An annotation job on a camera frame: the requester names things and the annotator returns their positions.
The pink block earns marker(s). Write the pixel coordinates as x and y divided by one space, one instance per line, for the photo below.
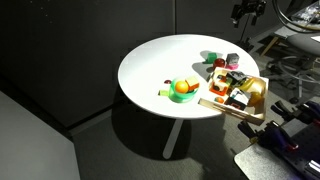
231 67

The zebra print soft cube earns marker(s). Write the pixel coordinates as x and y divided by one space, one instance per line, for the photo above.
237 76

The gray office chair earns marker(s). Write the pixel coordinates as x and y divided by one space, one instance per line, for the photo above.
301 43

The wooden tray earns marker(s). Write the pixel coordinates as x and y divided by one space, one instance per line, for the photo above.
233 113

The large black white patterned cube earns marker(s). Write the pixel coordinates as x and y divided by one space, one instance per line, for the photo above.
239 97

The black round hoop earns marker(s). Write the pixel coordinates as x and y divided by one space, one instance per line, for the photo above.
283 20

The gray block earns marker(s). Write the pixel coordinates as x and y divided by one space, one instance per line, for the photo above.
232 58

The wooden stool leg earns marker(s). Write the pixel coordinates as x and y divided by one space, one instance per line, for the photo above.
270 45

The black camera tripod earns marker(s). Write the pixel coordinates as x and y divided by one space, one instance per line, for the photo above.
248 9

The white cabinet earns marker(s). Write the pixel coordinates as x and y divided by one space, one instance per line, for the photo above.
30 146

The small red piece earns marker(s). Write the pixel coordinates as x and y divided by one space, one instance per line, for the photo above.
167 81

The robot mounting base plate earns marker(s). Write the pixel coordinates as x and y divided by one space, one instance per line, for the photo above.
266 166

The orange ball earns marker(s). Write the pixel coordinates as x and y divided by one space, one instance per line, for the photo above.
181 86

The purple spring clamp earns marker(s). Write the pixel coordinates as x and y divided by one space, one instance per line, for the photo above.
270 135
293 111

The red ball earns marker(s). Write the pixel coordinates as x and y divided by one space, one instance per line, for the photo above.
219 62

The white table leg base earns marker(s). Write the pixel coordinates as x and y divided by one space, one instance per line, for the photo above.
173 136

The green bowl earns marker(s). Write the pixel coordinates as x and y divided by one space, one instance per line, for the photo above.
176 97

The small flat green block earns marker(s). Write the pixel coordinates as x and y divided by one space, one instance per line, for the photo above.
163 92

